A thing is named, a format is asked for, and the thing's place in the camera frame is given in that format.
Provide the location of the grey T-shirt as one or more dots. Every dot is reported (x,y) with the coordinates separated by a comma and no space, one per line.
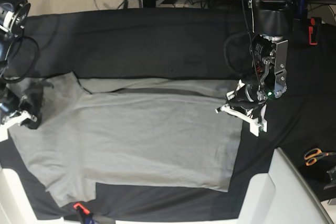
(138,132)

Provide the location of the black table cloth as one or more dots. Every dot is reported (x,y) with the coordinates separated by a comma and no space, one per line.
(189,43)

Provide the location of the orange handled scissors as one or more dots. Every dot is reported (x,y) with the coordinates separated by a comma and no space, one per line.
(314,155)

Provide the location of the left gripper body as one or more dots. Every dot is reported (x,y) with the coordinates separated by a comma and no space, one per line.
(266,80)

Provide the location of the red clamp on right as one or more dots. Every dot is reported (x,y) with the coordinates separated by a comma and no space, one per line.
(313,30)

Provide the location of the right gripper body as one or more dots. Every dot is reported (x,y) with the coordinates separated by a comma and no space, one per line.
(29,100)

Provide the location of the orange black clamp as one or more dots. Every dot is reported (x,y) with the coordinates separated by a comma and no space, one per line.
(84,215)

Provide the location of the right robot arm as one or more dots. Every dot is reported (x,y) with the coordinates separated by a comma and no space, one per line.
(13,20)

